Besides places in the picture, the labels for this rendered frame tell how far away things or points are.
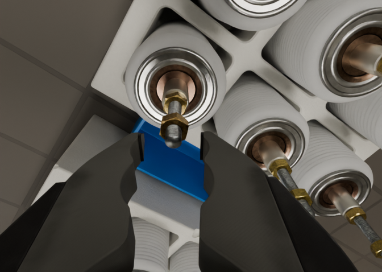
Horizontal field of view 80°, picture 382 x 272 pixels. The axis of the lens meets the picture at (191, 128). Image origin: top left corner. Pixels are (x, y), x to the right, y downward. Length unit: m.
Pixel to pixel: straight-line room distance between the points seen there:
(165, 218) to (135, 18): 0.31
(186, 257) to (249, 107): 0.32
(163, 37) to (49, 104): 0.39
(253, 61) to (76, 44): 0.33
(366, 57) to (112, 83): 0.25
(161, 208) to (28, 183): 0.39
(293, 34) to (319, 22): 0.03
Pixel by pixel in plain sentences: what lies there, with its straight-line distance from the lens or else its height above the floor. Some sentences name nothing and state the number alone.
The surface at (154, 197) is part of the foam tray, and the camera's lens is 0.44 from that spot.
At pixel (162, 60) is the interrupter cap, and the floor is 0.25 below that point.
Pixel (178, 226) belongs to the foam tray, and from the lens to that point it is 0.44.
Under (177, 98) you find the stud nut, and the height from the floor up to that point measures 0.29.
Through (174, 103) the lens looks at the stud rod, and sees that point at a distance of 0.17.
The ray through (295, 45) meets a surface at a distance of 0.26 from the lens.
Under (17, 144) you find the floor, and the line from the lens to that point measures 0.65.
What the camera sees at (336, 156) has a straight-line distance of 0.32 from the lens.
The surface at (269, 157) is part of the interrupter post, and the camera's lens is 0.24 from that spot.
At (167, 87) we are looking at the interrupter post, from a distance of 0.19.
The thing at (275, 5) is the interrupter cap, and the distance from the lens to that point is 0.21.
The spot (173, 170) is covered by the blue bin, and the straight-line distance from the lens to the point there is 0.48.
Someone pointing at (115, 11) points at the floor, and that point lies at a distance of 0.47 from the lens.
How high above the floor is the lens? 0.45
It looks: 61 degrees down
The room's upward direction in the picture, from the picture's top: 175 degrees clockwise
